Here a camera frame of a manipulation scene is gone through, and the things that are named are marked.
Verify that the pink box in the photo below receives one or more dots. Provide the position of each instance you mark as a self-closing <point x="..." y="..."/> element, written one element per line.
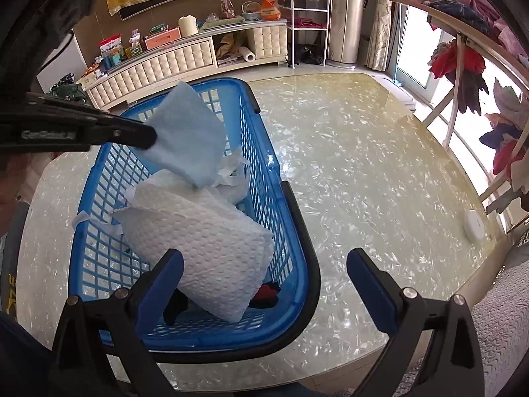
<point x="163" y="39"/>

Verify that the woven basket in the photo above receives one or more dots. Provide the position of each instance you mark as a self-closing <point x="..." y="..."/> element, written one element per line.
<point x="250" y="14"/>

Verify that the white cloth strip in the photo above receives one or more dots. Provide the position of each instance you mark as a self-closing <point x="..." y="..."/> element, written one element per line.
<point x="80" y="218"/>

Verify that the black and red cloth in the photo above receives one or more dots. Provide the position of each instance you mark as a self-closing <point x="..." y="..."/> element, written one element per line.
<point x="266" y="293"/>

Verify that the pink snack packet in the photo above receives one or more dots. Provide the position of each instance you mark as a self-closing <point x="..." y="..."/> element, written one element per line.
<point x="228" y="6"/>

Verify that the silver tower air conditioner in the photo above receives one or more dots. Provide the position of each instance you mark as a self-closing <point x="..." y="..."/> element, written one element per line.
<point x="347" y="16"/>

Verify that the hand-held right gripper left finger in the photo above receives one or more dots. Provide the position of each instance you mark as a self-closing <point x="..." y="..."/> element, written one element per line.
<point x="159" y="293"/>

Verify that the red and white packet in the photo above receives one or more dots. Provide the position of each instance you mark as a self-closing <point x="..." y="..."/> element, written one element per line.
<point x="110" y="46"/>

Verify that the blue plastic laundry basket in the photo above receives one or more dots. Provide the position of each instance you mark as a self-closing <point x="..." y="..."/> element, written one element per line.
<point x="215" y="339"/>

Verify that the white round device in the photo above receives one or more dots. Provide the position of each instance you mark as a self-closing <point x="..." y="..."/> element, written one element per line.
<point x="475" y="225"/>

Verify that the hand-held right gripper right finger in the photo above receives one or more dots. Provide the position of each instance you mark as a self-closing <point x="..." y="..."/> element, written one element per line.
<point x="372" y="289"/>

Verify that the paper towel roll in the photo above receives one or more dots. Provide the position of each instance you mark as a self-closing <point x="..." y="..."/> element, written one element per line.
<point x="248" y="56"/>

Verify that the brown paper bag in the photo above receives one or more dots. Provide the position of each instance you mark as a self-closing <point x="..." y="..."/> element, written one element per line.
<point x="229" y="47"/>

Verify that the white tissue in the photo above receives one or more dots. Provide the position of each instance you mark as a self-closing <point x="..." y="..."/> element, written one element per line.
<point x="235" y="182"/>

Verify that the white metal shelf rack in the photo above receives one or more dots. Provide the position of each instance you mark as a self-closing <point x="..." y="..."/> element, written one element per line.
<point x="306" y="8"/>

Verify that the light blue cloth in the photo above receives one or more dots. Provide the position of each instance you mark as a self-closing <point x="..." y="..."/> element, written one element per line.
<point x="186" y="132"/>

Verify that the white embossed towel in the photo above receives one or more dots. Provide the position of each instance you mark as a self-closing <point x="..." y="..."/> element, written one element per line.
<point x="206" y="256"/>

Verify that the patterned beige curtain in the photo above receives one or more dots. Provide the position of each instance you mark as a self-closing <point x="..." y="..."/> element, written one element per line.
<point x="382" y="16"/>

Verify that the white tufted cabinet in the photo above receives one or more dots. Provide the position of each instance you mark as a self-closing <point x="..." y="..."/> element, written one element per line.
<point x="173" y="64"/>

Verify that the wooden drying rack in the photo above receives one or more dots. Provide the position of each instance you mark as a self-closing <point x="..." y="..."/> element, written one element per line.
<point x="451" y="124"/>

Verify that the pile of hanging clothes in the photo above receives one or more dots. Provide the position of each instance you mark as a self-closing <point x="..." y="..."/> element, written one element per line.
<point x="454" y="62"/>

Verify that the white appliance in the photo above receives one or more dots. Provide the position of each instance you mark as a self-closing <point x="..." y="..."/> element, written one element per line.
<point x="62" y="62"/>

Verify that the orange bag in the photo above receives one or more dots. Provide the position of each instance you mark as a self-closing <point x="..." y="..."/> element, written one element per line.
<point x="270" y="8"/>

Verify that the black shoes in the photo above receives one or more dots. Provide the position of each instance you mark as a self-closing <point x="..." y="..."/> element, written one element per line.
<point x="310" y="54"/>

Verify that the fluffy grey-white blanket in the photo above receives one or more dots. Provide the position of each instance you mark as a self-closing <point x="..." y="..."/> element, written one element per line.
<point x="504" y="331"/>

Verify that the glass balcony door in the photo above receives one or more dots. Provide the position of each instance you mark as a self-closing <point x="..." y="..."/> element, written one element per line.
<point x="413" y="62"/>

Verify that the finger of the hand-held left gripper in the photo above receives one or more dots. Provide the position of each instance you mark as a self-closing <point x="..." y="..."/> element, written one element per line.
<point x="115" y="130"/>

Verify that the dark green bag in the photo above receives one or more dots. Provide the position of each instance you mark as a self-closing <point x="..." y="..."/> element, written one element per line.
<point x="66" y="89"/>

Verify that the person's left hand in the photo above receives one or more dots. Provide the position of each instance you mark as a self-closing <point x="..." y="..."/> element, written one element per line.
<point x="24" y="178"/>

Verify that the white pillar candle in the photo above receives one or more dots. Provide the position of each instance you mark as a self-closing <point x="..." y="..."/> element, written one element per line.
<point x="188" y="25"/>

